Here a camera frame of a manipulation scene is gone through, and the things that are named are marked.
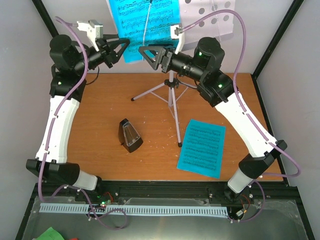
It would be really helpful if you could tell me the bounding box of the green paper piece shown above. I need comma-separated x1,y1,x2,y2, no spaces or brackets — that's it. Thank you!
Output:
36,227,64,240

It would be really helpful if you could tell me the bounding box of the silver tripod music stand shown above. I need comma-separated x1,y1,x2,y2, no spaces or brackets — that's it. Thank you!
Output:
106,0,237,148

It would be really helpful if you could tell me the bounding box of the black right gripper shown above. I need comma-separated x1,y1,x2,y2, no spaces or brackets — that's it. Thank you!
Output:
137,44,205,83

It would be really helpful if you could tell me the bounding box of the blue sheet music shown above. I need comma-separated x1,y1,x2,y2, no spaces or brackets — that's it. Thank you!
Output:
176,119,226,179
108,0,181,64

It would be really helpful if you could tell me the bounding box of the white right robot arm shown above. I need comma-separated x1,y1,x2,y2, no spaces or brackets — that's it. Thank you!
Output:
138,37,288,194

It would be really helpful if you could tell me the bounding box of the black frame post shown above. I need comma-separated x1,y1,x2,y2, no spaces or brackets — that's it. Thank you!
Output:
31,0,85,81
251,0,304,81

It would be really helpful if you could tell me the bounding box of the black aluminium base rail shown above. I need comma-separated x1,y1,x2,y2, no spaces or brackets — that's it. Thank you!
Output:
32,180,300,208

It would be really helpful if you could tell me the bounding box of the clear plastic metronome cover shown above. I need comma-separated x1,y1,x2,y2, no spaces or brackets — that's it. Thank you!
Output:
122,122,140,147

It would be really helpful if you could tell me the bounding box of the right black frame post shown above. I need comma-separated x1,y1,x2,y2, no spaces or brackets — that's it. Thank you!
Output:
251,0,304,81

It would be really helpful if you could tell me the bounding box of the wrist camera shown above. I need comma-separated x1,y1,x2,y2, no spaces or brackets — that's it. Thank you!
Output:
170,23,185,55
77,19,103,52

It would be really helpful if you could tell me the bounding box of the black metronome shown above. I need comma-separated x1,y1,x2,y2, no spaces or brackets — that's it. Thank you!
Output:
118,118,143,153

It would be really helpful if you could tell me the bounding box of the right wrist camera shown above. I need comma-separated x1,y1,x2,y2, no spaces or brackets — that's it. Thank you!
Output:
170,23,185,55

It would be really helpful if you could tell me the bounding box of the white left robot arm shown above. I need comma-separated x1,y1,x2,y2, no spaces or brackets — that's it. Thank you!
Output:
26,34,130,202

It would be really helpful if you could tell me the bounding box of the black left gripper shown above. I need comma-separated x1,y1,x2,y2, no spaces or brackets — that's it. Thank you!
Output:
74,34,131,74

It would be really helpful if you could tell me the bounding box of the light blue cable duct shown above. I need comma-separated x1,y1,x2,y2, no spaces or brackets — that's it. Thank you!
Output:
39,203,228,218

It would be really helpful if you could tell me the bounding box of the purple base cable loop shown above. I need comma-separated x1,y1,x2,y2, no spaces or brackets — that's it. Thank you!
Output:
52,184,128,230

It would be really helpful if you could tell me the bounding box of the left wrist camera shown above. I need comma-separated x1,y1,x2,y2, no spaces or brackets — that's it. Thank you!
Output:
77,19,103,52

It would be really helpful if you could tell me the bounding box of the left black frame post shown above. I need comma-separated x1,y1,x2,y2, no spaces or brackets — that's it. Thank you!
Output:
31,0,85,81

